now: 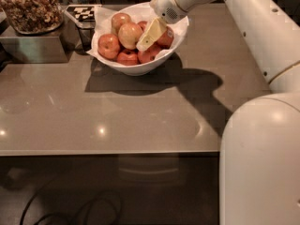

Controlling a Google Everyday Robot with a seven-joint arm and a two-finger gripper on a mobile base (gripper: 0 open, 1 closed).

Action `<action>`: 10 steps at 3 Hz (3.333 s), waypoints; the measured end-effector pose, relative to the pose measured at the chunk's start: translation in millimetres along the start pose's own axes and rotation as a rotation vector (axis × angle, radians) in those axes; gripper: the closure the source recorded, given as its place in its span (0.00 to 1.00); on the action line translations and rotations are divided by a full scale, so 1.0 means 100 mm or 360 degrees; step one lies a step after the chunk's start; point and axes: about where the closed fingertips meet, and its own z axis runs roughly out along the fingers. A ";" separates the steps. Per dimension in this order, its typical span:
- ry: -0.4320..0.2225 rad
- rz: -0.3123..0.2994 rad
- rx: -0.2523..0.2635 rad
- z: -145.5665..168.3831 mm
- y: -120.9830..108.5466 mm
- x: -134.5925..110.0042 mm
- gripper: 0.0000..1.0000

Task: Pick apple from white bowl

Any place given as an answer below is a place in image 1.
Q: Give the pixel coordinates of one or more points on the large yellow-red centre apple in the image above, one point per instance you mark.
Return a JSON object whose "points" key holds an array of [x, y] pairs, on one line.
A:
{"points": [[129, 35]]}

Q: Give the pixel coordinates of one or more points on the red apple with sticker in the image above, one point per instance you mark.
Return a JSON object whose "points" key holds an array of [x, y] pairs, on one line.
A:
{"points": [[166, 40]]}

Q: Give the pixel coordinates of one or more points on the red apple front right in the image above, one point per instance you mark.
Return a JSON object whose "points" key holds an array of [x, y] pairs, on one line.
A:
{"points": [[149, 55]]}

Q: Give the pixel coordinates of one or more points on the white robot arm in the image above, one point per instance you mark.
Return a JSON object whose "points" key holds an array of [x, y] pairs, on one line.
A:
{"points": [[259, 156]]}

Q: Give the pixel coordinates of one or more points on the red apple front left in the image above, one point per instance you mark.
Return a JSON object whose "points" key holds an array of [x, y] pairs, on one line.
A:
{"points": [[128, 58]]}

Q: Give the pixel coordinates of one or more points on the grey metal box stand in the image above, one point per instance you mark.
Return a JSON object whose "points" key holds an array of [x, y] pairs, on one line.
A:
{"points": [[54, 47]]}

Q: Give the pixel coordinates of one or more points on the white ceramic bowl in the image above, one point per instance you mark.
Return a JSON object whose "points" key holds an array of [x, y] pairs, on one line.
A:
{"points": [[137, 70]]}

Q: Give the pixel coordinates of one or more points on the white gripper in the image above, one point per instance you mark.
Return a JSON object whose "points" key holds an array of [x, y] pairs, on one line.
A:
{"points": [[165, 7]]}

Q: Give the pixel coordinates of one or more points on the red apple at back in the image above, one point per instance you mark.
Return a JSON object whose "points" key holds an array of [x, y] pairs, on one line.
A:
{"points": [[142, 24]]}

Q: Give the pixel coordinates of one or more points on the red apple far left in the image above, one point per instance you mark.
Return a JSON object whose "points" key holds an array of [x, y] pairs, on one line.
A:
{"points": [[108, 46]]}

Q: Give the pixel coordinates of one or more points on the black white marker card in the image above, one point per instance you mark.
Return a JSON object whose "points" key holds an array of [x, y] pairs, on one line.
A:
{"points": [[82, 15]]}

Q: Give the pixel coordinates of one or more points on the yellow-red apple back left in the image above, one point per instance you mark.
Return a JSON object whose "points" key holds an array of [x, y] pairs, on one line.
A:
{"points": [[117, 20]]}

